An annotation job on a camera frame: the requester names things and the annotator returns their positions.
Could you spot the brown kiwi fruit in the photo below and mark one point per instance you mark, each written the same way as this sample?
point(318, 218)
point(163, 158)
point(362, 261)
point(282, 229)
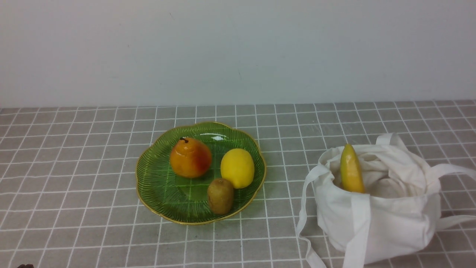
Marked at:
point(220, 196)

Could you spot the yellow banana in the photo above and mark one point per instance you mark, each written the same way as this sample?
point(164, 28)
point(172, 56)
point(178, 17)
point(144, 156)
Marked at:
point(350, 169)

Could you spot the orange pear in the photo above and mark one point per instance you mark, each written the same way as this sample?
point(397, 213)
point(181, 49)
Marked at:
point(190, 158)

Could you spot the white cloth tote bag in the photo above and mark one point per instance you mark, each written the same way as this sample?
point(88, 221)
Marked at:
point(397, 215)

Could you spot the yellow lemon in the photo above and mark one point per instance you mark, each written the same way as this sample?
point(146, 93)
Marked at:
point(237, 166)

